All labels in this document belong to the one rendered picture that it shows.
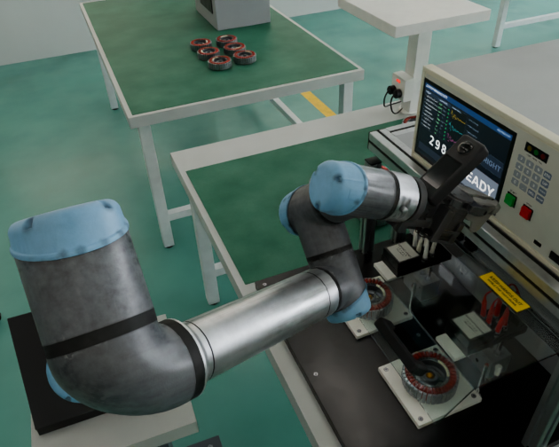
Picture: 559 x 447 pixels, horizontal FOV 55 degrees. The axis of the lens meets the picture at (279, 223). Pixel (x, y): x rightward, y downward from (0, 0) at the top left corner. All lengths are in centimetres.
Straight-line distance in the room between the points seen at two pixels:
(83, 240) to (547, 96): 81
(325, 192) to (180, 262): 196
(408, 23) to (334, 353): 101
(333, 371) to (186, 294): 138
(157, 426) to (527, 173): 84
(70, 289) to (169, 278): 204
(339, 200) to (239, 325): 21
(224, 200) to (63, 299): 120
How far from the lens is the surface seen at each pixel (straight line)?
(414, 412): 114
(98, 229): 56
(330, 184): 72
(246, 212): 165
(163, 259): 268
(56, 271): 55
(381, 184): 76
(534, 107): 101
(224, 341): 64
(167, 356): 58
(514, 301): 98
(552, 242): 96
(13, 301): 274
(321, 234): 81
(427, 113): 114
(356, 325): 127
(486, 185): 104
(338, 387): 117
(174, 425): 118
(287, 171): 182
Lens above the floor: 173
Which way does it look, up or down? 38 degrees down
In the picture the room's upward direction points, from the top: 3 degrees counter-clockwise
